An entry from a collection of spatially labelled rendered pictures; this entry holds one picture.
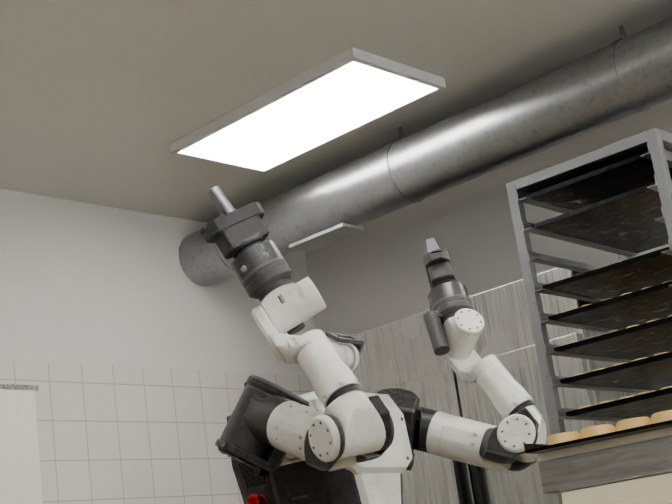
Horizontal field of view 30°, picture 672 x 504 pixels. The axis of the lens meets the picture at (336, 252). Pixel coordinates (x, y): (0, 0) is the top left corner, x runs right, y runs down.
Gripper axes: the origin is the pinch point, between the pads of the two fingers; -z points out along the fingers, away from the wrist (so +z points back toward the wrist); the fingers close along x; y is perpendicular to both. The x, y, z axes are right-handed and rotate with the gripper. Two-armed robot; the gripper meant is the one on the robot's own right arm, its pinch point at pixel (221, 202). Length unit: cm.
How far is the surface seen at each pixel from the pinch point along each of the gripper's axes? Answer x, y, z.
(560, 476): 9, 31, 71
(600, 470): 12, 36, 74
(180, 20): 131, -204, -145
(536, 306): 113, -90, 34
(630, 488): 12, 40, 78
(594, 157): 137, -62, 9
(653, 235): 169, -95, 31
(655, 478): 14, 43, 78
